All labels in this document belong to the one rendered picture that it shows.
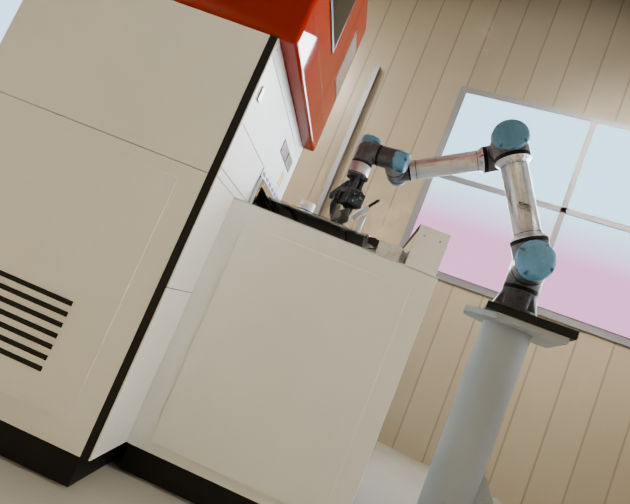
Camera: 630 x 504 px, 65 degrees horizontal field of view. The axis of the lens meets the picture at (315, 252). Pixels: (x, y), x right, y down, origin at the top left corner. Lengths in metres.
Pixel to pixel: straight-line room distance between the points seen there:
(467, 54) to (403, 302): 2.93
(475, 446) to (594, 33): 3.21
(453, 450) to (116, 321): 1.08
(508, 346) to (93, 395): 1.21
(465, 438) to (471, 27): 3.19
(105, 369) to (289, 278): 0.52
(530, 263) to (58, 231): 1.33
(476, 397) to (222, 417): 0.80
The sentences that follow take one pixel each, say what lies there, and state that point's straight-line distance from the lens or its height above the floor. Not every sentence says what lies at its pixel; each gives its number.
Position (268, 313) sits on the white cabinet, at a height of 0.55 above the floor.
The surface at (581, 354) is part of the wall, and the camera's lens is 3.50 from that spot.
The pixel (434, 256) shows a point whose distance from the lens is 1.48.
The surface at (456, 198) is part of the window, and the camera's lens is 3.57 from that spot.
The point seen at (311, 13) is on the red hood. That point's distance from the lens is 1.45.
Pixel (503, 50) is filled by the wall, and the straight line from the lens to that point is 4.11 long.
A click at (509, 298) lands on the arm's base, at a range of 1.76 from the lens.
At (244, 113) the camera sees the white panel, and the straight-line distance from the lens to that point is 1.32.
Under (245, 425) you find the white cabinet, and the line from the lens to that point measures 1.43.
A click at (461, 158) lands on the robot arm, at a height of 1.32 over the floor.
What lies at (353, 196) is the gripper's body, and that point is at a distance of 1.74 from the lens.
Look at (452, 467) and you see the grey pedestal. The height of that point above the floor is 0.32.
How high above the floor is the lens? 0.59
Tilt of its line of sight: 7 degrees up
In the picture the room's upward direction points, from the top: 23 degrees clockwise
